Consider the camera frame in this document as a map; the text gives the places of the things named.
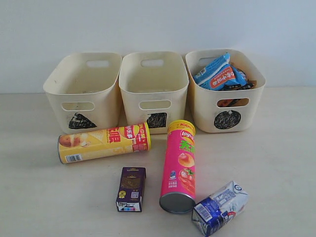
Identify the blue noodle packet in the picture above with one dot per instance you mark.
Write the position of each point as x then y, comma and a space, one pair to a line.
215, 74

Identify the pink chips can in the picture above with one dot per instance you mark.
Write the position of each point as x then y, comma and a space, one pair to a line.
178, 188

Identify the purple drink carton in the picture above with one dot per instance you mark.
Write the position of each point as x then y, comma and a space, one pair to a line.
131, 189

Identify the orange noodle packet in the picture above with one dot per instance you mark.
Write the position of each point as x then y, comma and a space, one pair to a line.
241, 83

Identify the blue white milk carton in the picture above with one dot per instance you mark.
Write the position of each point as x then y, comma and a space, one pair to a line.
219, 208

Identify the yellow chips can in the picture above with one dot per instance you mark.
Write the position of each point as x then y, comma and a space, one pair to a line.
104, 143

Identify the cream bin with square mark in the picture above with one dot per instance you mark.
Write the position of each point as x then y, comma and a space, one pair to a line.
154, 88

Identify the cream bin with circle mark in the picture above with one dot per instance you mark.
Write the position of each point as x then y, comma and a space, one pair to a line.
223, 111

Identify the cream bin with triangle mark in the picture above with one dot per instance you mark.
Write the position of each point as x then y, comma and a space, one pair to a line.
83, 91

